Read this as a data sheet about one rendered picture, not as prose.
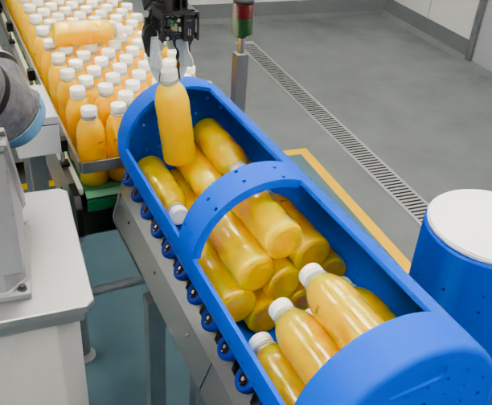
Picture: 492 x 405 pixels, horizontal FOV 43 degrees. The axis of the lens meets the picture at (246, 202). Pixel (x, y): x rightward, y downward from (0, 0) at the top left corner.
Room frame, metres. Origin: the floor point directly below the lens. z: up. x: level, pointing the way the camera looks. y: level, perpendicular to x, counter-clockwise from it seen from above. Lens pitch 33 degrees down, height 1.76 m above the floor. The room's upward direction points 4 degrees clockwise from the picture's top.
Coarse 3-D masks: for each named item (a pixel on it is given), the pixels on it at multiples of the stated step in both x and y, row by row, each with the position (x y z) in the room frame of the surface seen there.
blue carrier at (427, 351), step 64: (128, 128) 1.19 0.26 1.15; (256, 128) 1.11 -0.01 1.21; (256, 192) 0.86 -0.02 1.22; (320, 192) 0.88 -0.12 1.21; (192, 256) 0.81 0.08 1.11; (384, 256) 0.72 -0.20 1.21; (448, 320) 0.60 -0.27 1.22; (256, 384) 0.59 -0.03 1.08; (320, 384) 0.51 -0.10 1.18; (384, 384) 0.49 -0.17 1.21; (448, 384) 0.54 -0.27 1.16
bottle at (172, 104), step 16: (176, 80) 1.16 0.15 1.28; (160, 96) 1.14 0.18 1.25; (176, 96) 1.14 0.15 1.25; (160, 112) 1.14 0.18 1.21; (176, 112) 1.14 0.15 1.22; (160, 128) 1.15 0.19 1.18; (176, 128) 1.14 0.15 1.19; (192, 128) 1.17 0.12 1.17; (176, 144) 1.14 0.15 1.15; (192, 144) 1.16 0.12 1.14; (176, 160) 1.14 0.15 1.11; (192, 160) 1.15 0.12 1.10
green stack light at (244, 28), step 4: (232, 20) 1.83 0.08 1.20; (236, 20) 1.82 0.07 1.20; (240, 20) 1.81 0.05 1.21; (244, 20) 1.81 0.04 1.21; (248, 20) 1.82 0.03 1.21; (252, 20) 1.83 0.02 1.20; (232, 24) 1.83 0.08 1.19; (236, 24) 1.82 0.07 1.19; (240, 24) 1.81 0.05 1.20; (244, 24) 1.81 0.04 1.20; (248, 24) 1.82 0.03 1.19; (252, 24) 1.84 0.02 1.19; (232, 28) 1.83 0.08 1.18; (236, 28) 1.82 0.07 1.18; (240, 28) 1.81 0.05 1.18; (244, 28) 1.81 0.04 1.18; (248, 28) 1.82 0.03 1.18; (252, 28) 1.84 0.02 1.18; (232, 32) 1.83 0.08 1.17; (236, 32) 1.82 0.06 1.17; (240, 32) 1.81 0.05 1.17; (244, 32) 1.81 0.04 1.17; (248, 32) 1.82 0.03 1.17; (244, 36) 1.82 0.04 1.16
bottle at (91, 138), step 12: (84, 120) 1.36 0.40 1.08; (96, 120) 1.37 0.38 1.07; (84, 132) 1.34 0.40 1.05; (96, 132) 1.35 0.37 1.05; (84, 144) 1.34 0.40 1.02; (96, 144) 1.34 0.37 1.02; (84, 156) 1.34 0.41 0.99; (96, 156) 1.34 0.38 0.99; (84, 180) 1.34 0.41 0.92; (96, 180) 1.34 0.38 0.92
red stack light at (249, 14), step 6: (234, 6) 1.83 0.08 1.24; (240, 6) 1.81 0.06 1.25; (246, 6) 1.81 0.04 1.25; (252, 6) 1.83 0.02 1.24; (234, 12) 1.83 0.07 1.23; (240, 12) 1.81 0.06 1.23; (246, 12) 1.81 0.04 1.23; (252, 12) 1.83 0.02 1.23; (240, 18) 1.81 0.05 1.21; (246, 18) 1.82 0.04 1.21
